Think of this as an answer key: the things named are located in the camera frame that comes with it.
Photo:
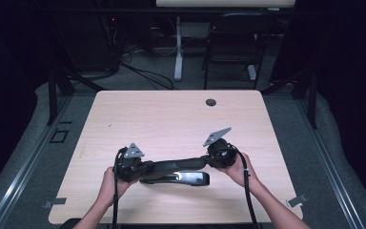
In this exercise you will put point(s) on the black chair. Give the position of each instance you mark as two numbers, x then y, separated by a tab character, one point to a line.
235	41

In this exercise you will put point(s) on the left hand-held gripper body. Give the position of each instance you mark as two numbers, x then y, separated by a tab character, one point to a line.
128	168

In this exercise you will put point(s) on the black metal stand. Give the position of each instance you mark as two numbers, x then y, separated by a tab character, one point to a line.
312	101
53	95

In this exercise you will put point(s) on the person's left hand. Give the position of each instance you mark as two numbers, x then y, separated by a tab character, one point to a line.
109	187

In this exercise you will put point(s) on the black stapler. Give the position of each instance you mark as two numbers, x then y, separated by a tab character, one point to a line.
178	165

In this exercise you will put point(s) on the black tape strip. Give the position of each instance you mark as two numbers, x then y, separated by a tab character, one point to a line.
65	122

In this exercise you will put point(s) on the person's right hand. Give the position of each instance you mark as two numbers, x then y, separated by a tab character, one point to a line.
239	173

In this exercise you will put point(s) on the aluminium floor rail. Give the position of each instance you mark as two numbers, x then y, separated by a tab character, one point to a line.
22	167
327	165

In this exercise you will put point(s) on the black stool seat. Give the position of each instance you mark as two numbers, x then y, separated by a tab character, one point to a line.
69	224

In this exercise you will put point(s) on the black table grommet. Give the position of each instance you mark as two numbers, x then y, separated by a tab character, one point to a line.
210	102

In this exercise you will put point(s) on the white desk leg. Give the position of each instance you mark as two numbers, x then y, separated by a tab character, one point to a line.
178	54

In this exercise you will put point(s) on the white desk top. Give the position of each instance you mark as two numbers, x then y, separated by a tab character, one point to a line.
224	3

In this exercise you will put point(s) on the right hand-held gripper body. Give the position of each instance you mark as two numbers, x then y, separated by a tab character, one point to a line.
222	156

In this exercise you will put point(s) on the grey tape piece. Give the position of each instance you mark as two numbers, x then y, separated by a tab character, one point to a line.
297	200
55	202

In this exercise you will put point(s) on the dark computer tower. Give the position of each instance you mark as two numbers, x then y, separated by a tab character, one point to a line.
108	35

